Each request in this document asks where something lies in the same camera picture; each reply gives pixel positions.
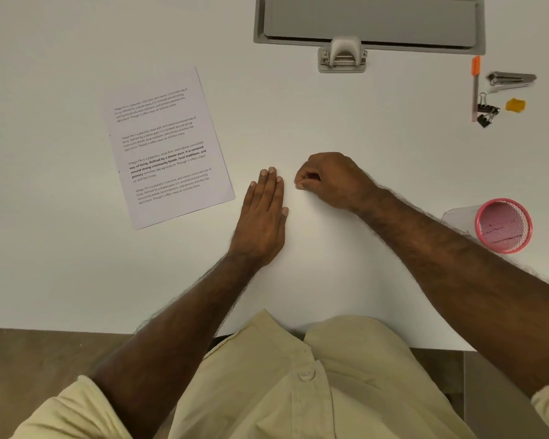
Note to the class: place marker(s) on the person's right hand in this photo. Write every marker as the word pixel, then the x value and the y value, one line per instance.
pixel 341 180

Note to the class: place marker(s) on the person's left hand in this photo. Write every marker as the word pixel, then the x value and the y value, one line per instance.
pixel 260 223

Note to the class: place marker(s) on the person's left little finger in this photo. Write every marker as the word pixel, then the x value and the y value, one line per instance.
pixel 250 196

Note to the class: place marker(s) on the person's left middle finger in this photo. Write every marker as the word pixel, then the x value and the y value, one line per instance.
pixel 269 189

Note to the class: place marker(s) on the person's left thumb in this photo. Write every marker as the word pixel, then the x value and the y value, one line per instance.
pixel 283 217

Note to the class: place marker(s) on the person's right fingers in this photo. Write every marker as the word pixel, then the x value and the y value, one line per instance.
pixel 307 179

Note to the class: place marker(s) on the person's right forearm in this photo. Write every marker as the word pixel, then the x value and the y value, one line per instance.
pixel 462 278

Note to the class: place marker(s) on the person's left forearm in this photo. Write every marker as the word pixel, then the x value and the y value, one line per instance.
pixel 178 333

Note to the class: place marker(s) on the printed white paper sheet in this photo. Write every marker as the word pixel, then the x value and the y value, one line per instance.
pixel 164 148

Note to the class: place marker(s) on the grey hole punch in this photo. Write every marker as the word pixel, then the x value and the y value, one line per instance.
pixel 343 57

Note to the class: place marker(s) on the clear plastic ruler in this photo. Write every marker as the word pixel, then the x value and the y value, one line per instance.
pixel 460 221

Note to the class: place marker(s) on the black binder clip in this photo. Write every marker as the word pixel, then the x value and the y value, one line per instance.
pixel 485 120
pixel 489 107

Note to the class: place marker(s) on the beige button shirt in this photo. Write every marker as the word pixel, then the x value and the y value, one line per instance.
pixel 347 397

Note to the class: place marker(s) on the orange capped pen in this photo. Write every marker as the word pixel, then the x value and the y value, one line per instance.
pixel 475 86

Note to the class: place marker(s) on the pink mesh pen holder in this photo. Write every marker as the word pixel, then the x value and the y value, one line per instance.
pixel 503 226

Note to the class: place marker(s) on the silver stapler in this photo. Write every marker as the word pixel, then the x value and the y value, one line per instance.
pixel 510 79

